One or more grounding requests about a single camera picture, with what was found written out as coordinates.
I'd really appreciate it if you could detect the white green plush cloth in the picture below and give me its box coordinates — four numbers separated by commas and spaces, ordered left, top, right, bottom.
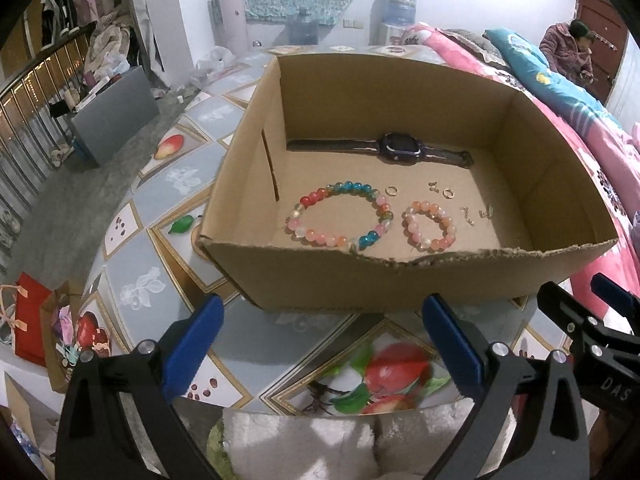
207, 405, 481, 480

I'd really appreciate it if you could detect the red gift bag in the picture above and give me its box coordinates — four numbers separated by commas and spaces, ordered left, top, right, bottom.
12, 272, 53, 368

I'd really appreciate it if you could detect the white plastic bag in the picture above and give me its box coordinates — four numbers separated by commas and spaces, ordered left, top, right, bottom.
189, 45, 236, 86

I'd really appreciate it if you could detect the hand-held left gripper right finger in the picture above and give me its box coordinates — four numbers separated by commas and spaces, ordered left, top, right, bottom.
421, 294, 593, 480

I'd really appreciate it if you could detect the black smart watch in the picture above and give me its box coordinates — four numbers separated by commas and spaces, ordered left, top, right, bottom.
286, 132, 474, 168

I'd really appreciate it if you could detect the teal pillow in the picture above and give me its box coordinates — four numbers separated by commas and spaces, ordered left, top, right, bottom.
482, 27, 623, 128

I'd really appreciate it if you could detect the pile of clothes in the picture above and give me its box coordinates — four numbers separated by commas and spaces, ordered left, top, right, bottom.
82, 10, 131, 86

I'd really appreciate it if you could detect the grey box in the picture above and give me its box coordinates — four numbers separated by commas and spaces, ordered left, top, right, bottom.
70, 65, 161, 167

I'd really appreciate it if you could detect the multicolour bead bracelet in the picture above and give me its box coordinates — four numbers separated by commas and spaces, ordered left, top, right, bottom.
285, 180, 396, 250

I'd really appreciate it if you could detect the white cylinder appliance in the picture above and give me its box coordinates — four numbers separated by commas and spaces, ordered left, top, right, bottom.
220, 0, 249, 53

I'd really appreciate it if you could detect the pink floral blanket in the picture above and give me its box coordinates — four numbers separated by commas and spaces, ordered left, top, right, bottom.
400, 22, 640, 331

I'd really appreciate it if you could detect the brown wooden door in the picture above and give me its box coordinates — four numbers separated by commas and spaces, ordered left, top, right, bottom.
575, 0, 628, 106

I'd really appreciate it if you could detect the brown paper bag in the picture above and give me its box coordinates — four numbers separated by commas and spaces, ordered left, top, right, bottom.
40, 282, 86, 393

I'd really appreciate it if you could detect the water dispenser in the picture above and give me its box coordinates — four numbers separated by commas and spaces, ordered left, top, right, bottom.
382, 0, 418, 46

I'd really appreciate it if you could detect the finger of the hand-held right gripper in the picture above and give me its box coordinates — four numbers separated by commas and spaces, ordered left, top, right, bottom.
591, 272, 640, 313
536, 281, 606, 346

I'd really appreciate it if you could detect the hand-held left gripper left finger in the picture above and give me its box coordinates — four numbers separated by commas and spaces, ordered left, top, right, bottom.
54, 294, 225, 480

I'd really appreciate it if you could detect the pink bead bracelet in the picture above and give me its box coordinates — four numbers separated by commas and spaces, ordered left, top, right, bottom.
402, 200, 457, 252

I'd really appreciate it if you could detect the metal stair railing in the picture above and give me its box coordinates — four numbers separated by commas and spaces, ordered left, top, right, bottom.
0, 25, 98, 221

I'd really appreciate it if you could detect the brown cardboard box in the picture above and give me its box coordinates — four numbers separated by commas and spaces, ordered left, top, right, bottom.
196, 52, 620, 313

